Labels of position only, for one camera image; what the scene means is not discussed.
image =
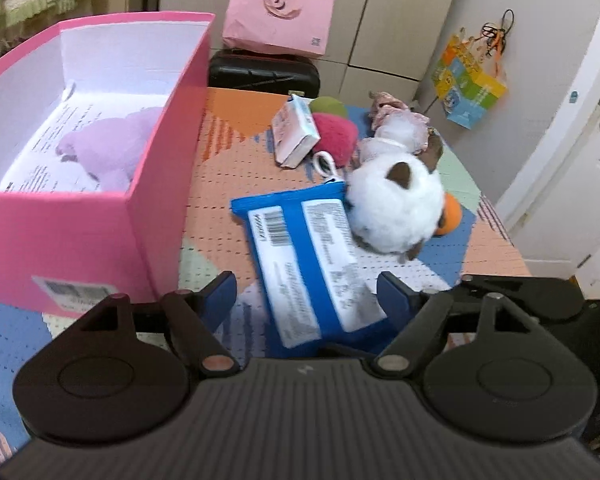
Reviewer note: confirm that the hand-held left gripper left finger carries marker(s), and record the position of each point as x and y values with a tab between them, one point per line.
219	300

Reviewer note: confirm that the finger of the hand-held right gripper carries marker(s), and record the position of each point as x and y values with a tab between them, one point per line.
490	287

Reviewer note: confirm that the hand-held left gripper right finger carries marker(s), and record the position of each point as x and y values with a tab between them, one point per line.
395	300

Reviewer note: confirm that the blue packet with white label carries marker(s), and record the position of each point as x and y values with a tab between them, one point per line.
290	260

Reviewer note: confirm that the pink fluffy pom-pom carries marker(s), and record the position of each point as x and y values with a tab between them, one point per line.
337	137

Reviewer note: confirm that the pink cardboard box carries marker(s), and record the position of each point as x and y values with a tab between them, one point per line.
55	240

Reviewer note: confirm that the orange ball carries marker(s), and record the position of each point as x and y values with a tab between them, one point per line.
451	215

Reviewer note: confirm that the white plush with brown ears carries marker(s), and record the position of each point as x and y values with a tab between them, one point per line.
395	215

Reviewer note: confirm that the colourful patterned table mat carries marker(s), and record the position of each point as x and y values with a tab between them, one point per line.
230	160

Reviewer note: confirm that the white door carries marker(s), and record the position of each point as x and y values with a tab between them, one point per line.
555	160

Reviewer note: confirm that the floral pink and mesh cloth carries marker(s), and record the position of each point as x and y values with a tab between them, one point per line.
400	120

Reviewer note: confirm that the small white carton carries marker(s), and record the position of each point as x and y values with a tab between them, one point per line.
295	135

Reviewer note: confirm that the purple plush toy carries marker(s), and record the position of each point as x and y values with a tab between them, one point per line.
110	150

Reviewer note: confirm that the colourful cartoon gift bag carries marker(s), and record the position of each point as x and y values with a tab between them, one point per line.
470	85

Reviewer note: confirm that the green ball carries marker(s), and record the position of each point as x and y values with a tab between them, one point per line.
330	106

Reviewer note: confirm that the printed white paper sheet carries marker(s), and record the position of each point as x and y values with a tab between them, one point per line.
42	162

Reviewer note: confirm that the black hard-shell suitcase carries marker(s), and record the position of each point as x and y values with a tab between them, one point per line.
260	72

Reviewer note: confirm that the pink tote bag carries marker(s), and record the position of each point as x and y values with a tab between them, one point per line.
260	30

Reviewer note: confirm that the beige wardrobe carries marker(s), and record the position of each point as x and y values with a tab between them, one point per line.
380	20

